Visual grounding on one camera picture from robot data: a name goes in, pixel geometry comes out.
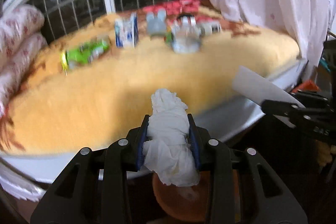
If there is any folded floral quilt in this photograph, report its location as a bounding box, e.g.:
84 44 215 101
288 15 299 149
1 5 47 116

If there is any grey rabbit figurine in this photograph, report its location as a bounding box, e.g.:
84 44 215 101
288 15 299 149
146 9 167 36

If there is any blue white milk carton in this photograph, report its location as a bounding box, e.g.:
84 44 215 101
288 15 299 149
114 12 138 48

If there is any yellow floral bed blanket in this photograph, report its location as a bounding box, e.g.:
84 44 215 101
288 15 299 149
1 6 299 156

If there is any orange trash bin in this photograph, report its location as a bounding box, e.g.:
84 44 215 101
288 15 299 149
152 169 241 223

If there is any white tissue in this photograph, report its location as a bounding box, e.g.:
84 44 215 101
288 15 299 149
143 89 200 187

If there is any white cylinder device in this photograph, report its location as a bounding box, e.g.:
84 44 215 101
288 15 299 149
198 20 222 36

